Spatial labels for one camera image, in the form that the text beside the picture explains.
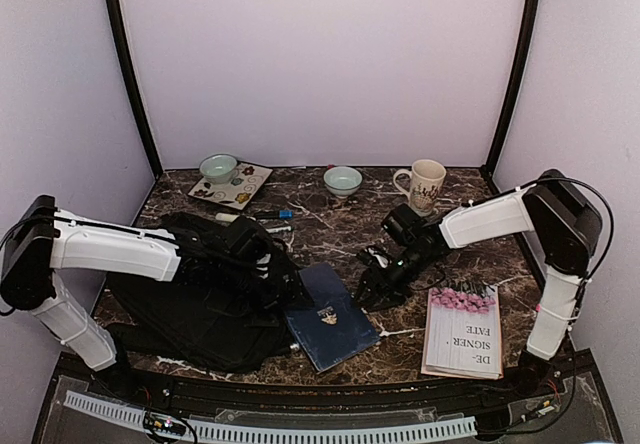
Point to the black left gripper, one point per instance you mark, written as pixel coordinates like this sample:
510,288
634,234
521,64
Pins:
276,298

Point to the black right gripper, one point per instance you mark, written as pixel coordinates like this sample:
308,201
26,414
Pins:
385,285

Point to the dark blue book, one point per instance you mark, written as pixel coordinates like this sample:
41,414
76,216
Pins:
333,328

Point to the black student backpack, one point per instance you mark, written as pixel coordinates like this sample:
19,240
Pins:
205,314

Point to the white book with pink flowers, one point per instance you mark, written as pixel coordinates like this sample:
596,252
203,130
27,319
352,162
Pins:
463,333

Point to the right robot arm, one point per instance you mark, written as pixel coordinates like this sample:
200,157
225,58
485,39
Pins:
556,227

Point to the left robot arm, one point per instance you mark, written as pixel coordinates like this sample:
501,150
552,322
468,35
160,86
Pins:
47,240

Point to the green capped white pen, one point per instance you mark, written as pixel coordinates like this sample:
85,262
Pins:
279,229

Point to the blue capped black marker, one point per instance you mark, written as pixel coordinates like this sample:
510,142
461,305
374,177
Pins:
274,215

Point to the yellow highlighter pen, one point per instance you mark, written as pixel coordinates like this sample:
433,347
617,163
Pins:
225,217

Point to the cream floral mug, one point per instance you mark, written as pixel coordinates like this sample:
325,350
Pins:
426,180

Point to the pale green bowl centre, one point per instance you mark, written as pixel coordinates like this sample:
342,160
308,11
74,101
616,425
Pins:
342,181

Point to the floral square plate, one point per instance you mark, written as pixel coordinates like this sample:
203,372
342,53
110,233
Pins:
245,183

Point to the pale green bowl on plate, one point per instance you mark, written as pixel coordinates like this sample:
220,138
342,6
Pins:
219,169

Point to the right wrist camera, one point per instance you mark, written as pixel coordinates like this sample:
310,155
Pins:
375,259

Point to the black right frame post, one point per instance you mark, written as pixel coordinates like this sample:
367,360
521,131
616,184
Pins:
521,53

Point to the black frame post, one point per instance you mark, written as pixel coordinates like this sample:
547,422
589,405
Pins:
521,53
128,74

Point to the white slotted cable duct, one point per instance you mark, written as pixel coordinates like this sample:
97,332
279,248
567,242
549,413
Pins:
244,427

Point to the black left frame post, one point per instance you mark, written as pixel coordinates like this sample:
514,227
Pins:
128,74

